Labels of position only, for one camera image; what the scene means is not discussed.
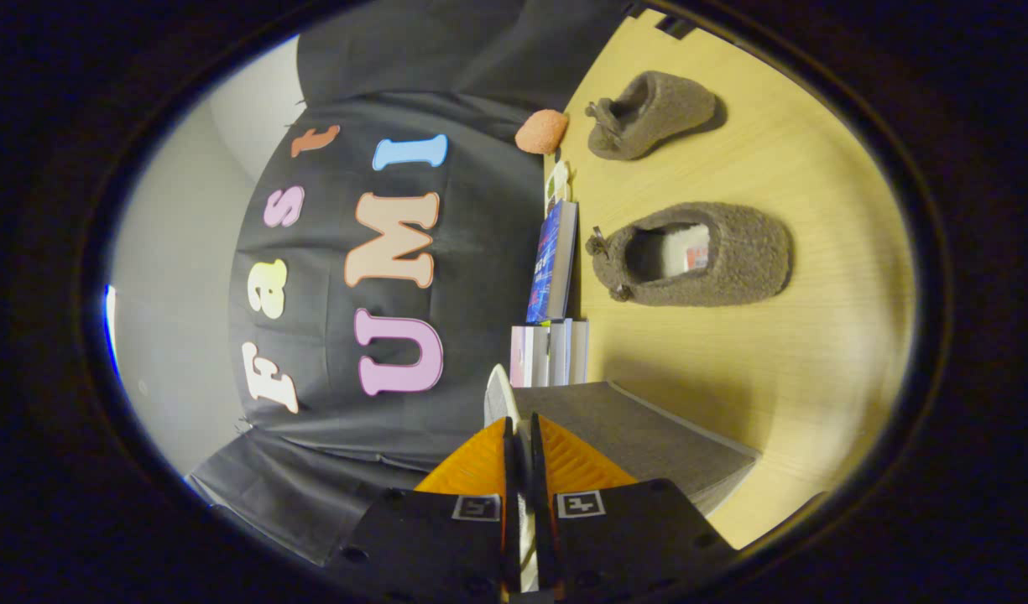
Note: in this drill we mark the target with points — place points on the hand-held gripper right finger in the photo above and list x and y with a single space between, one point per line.
538 470

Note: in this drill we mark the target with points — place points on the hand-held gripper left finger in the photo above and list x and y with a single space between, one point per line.
508 470

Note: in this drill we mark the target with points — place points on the grey storage box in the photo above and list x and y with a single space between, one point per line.
648 445

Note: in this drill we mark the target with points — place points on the brown fuzzy shoe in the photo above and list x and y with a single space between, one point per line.
656 113
732 260

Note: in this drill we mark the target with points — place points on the white book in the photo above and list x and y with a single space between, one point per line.
559 352
579 351

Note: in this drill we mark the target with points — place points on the blue book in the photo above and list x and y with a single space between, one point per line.
551 260

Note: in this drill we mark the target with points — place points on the black backdrop cloth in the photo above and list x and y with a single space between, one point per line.
480 252

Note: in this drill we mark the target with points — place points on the white tray of grains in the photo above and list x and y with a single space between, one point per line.
557 186

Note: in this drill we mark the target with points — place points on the orange fuzzy plush pad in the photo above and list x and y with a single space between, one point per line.
541 132

